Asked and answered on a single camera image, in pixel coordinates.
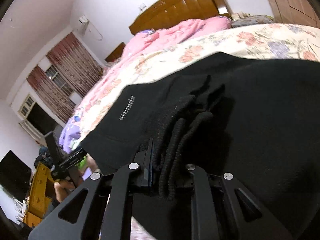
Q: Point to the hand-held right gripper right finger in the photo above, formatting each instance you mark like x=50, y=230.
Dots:
x=200, y=187

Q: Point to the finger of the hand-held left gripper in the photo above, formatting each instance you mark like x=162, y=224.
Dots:
x=53, y=147

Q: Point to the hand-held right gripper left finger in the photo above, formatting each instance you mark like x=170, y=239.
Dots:
x=120, y=192

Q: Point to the black pants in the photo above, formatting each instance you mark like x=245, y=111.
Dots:
x=250, y=110

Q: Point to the person's left hand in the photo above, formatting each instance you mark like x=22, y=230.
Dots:
x=62, y=190

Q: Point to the purple blanket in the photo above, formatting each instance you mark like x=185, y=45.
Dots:
x=68, y=135

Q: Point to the black television screen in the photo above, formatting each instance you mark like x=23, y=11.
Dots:
x=15, y=173

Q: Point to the yellow wooden cabinet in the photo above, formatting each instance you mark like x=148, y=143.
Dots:
x=37, y=195

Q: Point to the red patterned curtain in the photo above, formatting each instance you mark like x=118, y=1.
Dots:
x=67, y=80

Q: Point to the barred window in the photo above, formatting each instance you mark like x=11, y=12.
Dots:
x=58, y=78

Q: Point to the small wooden headboard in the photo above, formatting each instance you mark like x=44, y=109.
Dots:
x=115, y=52

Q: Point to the white air conditioner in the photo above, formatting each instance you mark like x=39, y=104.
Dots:
x=83, y=20

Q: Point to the pink quilt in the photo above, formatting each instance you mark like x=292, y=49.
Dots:
x=155, y=42

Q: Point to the floral bed sheet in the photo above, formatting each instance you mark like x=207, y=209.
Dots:
x=225, y=42

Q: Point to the cloth-covered nightstand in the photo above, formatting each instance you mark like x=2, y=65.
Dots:
x=247, y=18

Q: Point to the wooden bed headboard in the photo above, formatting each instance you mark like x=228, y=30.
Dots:
x=180, y=5

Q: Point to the wooden wardrobe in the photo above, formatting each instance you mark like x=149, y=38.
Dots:
x=292, y=0

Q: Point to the white wall socket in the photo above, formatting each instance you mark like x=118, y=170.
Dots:
x=142, y=7

